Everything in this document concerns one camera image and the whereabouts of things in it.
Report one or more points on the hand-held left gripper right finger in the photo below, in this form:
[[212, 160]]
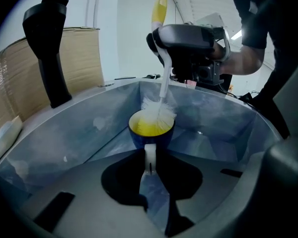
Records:
[[213, 197]]

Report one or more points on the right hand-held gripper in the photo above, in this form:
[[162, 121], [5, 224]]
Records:
[[213, 21]]

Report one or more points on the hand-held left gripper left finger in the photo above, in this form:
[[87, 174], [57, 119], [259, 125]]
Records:
[[89, 212]]

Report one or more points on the white bottle brush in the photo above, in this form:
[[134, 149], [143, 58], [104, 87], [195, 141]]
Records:
[[159, 9]]

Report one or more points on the blue cup yellow inside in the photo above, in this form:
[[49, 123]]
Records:
[[135, 139]]

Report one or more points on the person's right hand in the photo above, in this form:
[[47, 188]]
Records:
[[217, 52]]

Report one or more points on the ceiling tube light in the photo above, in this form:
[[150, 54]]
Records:
[[237, 34]]

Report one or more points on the brown cardboard box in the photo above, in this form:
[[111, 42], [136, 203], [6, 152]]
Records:
[[84, 58]]

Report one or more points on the person in black shirt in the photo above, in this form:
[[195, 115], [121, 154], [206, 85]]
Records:
[[283, 33]]

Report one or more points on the black faucet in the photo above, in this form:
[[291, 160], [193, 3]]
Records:
[[49, 58]]

